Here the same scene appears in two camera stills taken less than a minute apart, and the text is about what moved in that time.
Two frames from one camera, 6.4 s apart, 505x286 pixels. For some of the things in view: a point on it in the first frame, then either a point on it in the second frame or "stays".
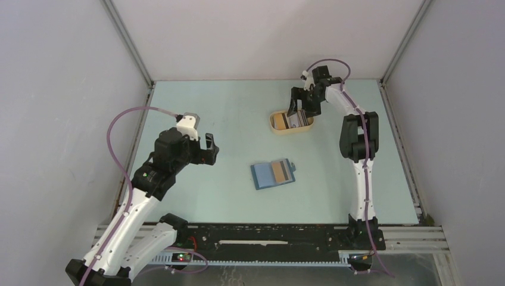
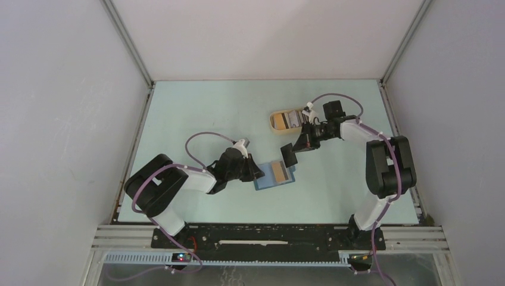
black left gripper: x=206 y=156 → x=253 y=171
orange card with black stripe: x=280 y=122 stays
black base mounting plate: x=261 y=238 stays
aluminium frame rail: x=396 y=239 stays
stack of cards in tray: x=298 y=120 stays
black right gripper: x=299 y=93 → x=305 y=142
